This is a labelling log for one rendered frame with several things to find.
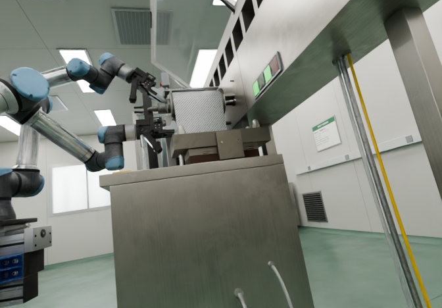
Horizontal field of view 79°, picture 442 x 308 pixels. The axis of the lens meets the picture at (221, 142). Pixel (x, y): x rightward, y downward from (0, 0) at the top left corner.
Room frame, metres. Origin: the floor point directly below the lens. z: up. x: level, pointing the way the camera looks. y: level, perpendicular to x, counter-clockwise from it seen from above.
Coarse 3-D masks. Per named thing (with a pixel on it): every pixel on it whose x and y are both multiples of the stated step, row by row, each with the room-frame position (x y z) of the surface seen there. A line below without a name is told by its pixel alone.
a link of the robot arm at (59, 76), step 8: (72, 64) 1.00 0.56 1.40; (80, 64) 1.00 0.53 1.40; (88, 64) 1.04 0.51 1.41; (48, 72) 1.05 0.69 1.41; (56, 72) 1.04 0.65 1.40; (64, 72) 1.03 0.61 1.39; (72, 72) 1.01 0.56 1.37; (80, 72) 1.02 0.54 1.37; (88, 72) 1.05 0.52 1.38; (96, 72) 1.09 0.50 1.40; (48, 80) 1.06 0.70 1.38; (56, 80) 1.06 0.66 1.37; (64, 80) 1.06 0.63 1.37; (72, 80) 1.07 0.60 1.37; (88, 80) 1.09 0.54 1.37
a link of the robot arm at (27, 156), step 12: (48, 96) 1.28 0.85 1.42; (48, 108) 1.29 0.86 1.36; (24, 132) 1.22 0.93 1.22; (36, 132) 1.25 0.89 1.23; (24, 144) 1.22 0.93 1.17; (36, 144) 1.26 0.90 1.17; (24, 156) 1.23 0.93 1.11; (36, 156) 1.27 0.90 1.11; (12, 168) 1.21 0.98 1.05; (24, 168) 1.22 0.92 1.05; (36, 168) 1.26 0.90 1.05; (24, 180) 1.21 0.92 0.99; (36, 180) 1.27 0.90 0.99; (24, 192) 1.23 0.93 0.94; (36, 192) 1.29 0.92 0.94
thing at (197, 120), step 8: (176, 112) 1.18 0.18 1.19; (184, 112) 1.19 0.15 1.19; (192, 112) 1.20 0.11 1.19; (200, 112) 1.22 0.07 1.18; (208, 112) 1.23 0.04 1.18; (216, 112) 1.24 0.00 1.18; (176, 120) 1.18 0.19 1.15; (184, 120) 1.19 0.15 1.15; (192, 120) 1.20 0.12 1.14; (200, 120) 1.21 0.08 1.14; (208, 120) 1.22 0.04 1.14; (216, 120) 1.23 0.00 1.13; (224, 120) 1.25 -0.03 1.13; (184, 128) 1.19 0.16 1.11; (192, 128) 1.20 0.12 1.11; (200, 128) 1.21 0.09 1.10; (208, 128) 1.22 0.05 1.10; (216, 128) 1.23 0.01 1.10; (224, 128) 1.24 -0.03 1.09
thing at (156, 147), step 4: (144, 132) 1.12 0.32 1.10; (148, 132) 1.13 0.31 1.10; (144, 136) 1.13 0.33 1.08; (148, 136) 1.13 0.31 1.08; (148, 140) 1.13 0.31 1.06; (152, 140) 1.13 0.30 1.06; (152, 144) 1.13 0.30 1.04; (156, 144) 1.14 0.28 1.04; (156, 148) 1.14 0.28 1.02; (160, 148) 1.14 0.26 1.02; (156, 152) 1.15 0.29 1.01; (160, 152) 1.17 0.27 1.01
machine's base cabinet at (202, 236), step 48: (144, 192) 0.89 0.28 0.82; (192, 192) 0.93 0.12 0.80; (240, 192) 0.98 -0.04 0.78; (288, 192) 1.03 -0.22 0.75; (144, 240) 0.89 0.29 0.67; (192, 240) 0.93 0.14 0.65; (240, 240) 0.97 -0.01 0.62; (288, 240) 1.02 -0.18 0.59; (144, 288) 0.88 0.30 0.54; (192, 288) 0.92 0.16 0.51; (240, 288) 0.97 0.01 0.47; (288, 288) 1.01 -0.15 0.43
